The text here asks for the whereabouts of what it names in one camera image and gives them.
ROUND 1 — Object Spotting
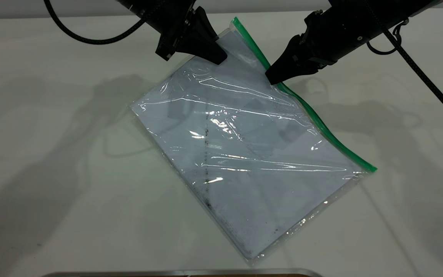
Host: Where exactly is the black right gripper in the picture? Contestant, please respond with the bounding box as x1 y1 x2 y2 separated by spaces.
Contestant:
265 11 364 85

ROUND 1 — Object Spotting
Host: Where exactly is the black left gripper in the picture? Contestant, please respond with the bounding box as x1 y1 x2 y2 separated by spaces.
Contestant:
155 6 228 65

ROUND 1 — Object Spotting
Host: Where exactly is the transparent bag with green zip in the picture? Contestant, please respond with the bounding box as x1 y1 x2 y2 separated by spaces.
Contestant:
129 16 378 267

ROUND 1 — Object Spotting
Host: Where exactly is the silver metal rim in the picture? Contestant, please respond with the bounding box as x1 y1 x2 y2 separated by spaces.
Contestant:
41 268 324 277

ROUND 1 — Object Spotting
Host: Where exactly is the thin black cable loop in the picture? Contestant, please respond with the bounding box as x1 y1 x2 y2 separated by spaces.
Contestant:
367 19 410 55

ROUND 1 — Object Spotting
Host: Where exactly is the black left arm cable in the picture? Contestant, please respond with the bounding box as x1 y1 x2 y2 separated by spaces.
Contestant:
44 0 147 45

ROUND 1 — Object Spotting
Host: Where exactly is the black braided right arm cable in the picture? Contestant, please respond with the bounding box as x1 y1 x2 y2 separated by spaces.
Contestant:
362 0 443 131

